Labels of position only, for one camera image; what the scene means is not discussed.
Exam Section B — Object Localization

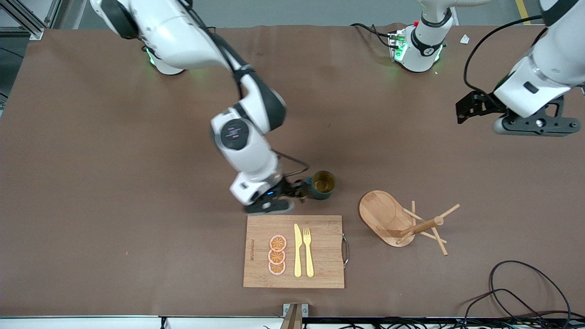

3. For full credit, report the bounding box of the dark green cup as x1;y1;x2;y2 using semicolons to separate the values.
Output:
304;170;336;201

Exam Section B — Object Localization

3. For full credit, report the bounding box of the wooden cup rack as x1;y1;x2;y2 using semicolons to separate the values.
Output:
359;190;461;256

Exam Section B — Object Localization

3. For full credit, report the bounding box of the yellow plastic knife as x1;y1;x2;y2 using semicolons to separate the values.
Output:
294;223;303;278

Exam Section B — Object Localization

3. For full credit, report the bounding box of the wooden cutting board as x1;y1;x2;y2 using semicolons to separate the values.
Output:
243;215;350;289

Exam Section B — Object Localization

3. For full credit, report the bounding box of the yellow plastic fork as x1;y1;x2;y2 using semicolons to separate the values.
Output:
303;228;315;278

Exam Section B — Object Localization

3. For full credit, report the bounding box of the brown table cover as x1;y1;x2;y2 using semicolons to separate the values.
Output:
0;23;585;318

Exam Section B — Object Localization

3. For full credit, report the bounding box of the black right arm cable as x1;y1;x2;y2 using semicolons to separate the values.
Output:
183;0;311;183

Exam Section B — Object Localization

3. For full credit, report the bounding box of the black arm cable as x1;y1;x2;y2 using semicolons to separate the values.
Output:
183;0;311;183
464;15;549;99

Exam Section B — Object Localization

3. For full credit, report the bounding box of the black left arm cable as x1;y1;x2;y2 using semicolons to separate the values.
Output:
464;15;549;99

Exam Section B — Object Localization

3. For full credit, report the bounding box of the metal table edge bracket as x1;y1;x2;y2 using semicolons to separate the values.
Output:
282;303;309;329

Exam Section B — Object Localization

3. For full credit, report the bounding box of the black left base cable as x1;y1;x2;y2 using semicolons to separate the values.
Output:
351;23;396;48

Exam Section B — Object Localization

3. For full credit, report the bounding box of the thick black cable loop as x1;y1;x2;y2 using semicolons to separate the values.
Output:
489;260;572;329

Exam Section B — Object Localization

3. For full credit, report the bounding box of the black cable along table edge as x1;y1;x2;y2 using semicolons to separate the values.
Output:
304;318;585;329

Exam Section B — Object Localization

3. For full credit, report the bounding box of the thin black cable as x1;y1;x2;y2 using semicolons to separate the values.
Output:
464;288;549;329

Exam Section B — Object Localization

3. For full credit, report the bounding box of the white table edge rail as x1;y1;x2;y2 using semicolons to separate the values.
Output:
0;315;284;329

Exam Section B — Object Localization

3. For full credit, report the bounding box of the aluminium frame profile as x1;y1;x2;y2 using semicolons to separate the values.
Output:
0;0;62;41

